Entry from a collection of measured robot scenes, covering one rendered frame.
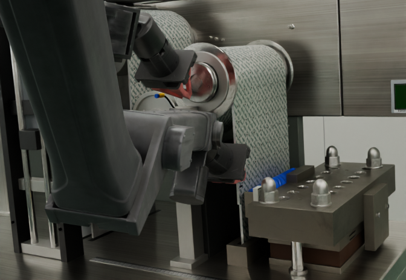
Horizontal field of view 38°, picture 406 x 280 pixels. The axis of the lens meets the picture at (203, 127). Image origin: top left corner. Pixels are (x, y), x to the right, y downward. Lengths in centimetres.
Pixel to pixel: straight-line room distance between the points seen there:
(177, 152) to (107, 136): 12
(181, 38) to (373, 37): 43
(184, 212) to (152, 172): 65
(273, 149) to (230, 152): 23
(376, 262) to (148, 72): 54
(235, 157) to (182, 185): 15
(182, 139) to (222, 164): 50
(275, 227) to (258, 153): 19
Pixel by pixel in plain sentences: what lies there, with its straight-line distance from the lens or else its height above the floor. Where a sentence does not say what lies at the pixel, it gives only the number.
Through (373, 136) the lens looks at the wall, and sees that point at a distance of 381.
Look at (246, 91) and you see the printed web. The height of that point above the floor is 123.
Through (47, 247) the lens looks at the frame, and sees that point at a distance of 130.
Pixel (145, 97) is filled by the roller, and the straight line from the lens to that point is 120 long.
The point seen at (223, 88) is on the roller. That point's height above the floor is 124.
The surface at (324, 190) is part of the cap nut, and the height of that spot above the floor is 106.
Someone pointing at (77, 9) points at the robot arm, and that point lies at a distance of 33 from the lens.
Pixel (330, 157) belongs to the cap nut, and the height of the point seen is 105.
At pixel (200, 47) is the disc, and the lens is 112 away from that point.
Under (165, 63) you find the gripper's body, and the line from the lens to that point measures 99.
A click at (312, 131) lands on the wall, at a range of 393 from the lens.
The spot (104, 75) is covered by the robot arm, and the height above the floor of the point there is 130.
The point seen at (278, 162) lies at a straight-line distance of 127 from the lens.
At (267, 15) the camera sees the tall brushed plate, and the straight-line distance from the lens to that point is 142.
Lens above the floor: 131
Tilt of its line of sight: 8 degrees down
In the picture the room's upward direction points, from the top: 4 degrees counter-clockwise
